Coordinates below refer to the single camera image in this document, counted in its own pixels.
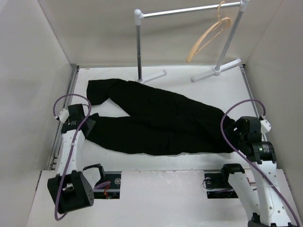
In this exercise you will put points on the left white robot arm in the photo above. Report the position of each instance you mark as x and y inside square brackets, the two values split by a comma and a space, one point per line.
[73, 186]

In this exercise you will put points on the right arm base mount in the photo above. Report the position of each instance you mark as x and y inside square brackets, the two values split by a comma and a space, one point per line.
[217, 188]

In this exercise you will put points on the black trousers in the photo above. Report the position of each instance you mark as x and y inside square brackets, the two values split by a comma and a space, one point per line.
[157, 122]

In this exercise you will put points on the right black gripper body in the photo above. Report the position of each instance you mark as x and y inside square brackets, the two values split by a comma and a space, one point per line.
[236, 135]

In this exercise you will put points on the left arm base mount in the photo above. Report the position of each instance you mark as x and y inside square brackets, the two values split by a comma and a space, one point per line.
[109, 187]

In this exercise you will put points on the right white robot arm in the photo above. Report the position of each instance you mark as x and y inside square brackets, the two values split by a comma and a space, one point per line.
[264, 205]

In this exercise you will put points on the beige wooden clothes hanger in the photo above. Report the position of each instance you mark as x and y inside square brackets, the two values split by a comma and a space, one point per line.
[210, 34]

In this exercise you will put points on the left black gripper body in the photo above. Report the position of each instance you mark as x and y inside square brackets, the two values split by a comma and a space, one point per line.
[90, 124]

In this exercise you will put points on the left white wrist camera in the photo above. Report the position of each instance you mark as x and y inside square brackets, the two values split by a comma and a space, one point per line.
[63, 115]

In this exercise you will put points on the white metal clothes rack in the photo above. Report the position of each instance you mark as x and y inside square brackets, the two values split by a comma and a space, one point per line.
[220, 66]

